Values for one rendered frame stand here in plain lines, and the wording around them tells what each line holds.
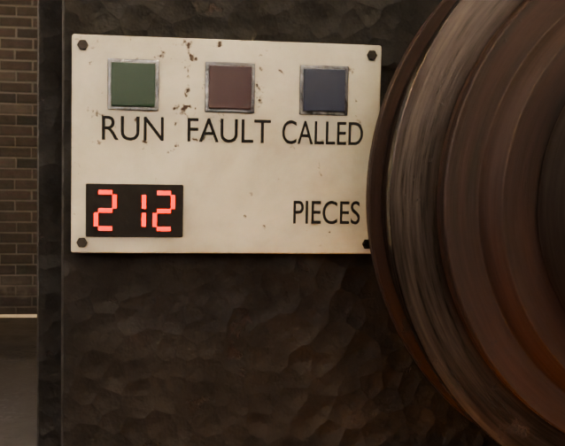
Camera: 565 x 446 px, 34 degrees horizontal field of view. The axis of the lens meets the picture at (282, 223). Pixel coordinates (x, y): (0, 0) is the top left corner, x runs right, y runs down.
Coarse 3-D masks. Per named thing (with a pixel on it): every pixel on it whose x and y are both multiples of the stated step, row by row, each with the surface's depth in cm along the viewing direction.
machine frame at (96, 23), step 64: (64, 0) 78; (128, 0) 79; (192, 0) 80; (256, 0) 80; (320, 0) 81; (384, 0) 82; (64, 64) 79; (384, 64) 82; (64, 128) 79; (64, 192) 79; (64, 256) 80; (128, 256) 80; (192, 256) 81; (256, 256) 82; (320, 256) 83; (64, 320) 80; (128, 320) 81; (192, 320) 81; (256, 320) 82; (320, 320) 83; (384, 320) 84; (64, 384) 80; (128, 384) 81; (192, 384) 82; (256, 384) 83; (320, 384) 84; (384, 384) 84
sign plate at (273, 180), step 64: (192, 64) 78; (256, 64) 79; (320, 64) 80; (128, 128) 78; (192, 128) 78; (256, 128) 79; (320, 128) 80; (128, 192) 78; (192, 192) 79; (256, 192) 79; (320, 192) 80
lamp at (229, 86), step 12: (216, 72) 78; (228, 72) 78; (240, 72) 78; (216, 84) 78; (228, 84) 78; (240, 84) 78; (216, 96) 78; (228, 96) 78; (240, 96) 78; (216, 108) 78; (228, 108) 78; (240, 108) 78
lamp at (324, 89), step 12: (312, 72) 79; (324, 72) 79; (336, 72) 79; (312, 84) 79; (324, 84) 79; (336, 84) 79; (312, 96) 79; (324, 96) 79; (336, 96) 79; (312, 108) 79; (324, 108) 79; (336, 108) 79
